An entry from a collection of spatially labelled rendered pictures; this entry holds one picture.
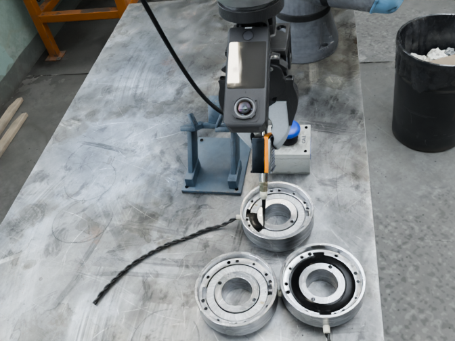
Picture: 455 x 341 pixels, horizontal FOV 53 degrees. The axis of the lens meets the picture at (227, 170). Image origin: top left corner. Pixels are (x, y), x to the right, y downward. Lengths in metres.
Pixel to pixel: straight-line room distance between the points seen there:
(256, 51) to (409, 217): 1.31
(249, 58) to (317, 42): 0.50
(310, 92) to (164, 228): 0.40
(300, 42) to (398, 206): 0.94
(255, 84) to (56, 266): 0.43
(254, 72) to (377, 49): 2.06
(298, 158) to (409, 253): 0.98
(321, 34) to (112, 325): 0.68
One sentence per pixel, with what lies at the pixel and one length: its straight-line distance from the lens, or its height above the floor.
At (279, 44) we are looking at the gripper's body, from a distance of 0.55.
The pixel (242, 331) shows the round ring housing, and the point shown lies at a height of 0.82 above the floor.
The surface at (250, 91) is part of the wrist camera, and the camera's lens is 0.49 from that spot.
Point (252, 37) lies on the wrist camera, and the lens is 0.51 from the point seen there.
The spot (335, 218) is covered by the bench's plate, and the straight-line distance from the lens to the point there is 0.70.
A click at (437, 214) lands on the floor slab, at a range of 1.77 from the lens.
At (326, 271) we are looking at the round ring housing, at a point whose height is 0.82.
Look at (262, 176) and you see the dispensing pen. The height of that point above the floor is 0.90.
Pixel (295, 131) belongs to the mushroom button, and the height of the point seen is 0.87.
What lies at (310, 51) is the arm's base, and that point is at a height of 0.83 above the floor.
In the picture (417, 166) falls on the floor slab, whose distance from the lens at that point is 1.91.
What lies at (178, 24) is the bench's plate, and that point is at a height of 0.80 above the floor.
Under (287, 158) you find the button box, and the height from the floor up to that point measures 0.84.
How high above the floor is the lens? 1.36
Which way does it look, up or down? 46 degrees down
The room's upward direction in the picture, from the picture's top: 12 degrees counter-clockwise
